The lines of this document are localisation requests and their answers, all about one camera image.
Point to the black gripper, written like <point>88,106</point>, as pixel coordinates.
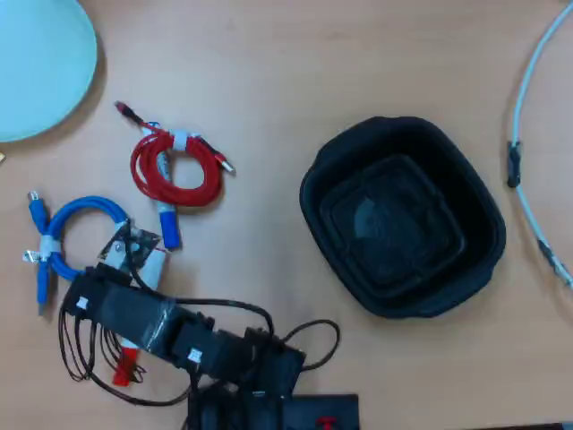
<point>85,291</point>

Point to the white marker with red cap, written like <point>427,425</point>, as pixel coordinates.
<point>154,271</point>

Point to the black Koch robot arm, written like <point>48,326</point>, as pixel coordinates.
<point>233,354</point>

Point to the black plastic bowl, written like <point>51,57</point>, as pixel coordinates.
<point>403,224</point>

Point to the blue capped marker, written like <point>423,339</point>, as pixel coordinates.
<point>170,228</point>

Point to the light blue round plate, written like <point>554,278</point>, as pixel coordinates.
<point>40,67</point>

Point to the red clamp knob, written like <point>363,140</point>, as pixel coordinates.
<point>325,423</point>

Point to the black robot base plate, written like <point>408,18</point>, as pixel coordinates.
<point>322,410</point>

